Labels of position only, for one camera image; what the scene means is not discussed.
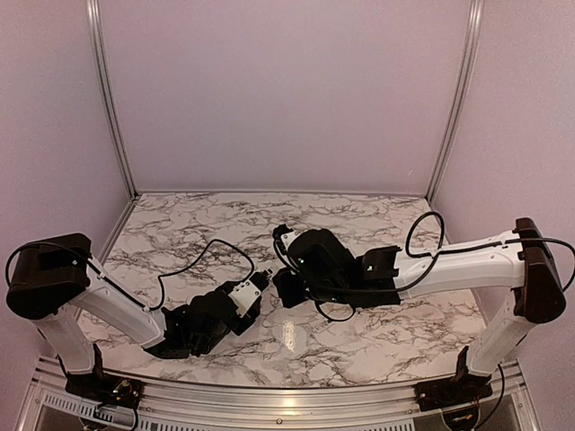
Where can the left aluminium frame post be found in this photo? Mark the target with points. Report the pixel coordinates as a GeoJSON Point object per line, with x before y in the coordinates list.
{"type": "Point", "coordinates": [94, 18]}

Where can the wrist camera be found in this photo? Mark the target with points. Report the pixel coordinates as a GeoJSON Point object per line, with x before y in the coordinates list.
{"type": "Point", "coordinates": [283, 236]}
{"type": "Point", "coordinates": [245, 295]}

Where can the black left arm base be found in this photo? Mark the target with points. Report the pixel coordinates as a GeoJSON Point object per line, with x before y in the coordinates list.
{"type": "Point", "coordinates": [107, 389]}

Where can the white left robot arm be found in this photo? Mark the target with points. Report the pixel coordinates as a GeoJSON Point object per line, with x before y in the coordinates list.
{"type": "Point", "coordinates": [49, 280]}

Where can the aluminium frame post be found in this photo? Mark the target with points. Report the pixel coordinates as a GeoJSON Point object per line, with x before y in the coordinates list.
{"type": "Point", "coordinates": [463, 82]}
{"type": "Point", "coordinates": [94, 18]}

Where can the white battery cover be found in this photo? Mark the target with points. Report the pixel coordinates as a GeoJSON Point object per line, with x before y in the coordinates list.
{"type": "Point", "coordinates": [320, 328]}

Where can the front aluminium rail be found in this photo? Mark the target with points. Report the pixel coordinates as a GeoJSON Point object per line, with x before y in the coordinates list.
{"type": "Point", "coordinates": [168, 405]}

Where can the right aluminium frame post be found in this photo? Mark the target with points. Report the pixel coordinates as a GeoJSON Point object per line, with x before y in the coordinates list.
{"type": "Point", "coordinates": [463, 82]}

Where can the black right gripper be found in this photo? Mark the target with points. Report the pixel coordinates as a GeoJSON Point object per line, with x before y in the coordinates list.
{"type": "Point", "coordinates": [289, 296]}

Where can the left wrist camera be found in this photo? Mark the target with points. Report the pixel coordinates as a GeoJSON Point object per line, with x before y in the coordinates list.
{"type": "Point", "coordinates": [245, 295]}

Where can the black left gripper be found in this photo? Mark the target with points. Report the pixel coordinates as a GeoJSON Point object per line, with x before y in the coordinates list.
{"type": "Point", "coordinates": [253, 314]}

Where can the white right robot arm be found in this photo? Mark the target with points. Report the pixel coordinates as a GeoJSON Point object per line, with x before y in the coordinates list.
{"type": "Point", "coordinates": [319, 268]}

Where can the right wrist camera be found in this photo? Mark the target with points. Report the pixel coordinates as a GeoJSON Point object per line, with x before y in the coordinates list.
{"type": "Point", "coordinates": [283, 236]}

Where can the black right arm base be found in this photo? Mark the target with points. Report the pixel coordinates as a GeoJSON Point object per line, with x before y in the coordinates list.
{"type": "Point", "coordinates": [460, 388]}

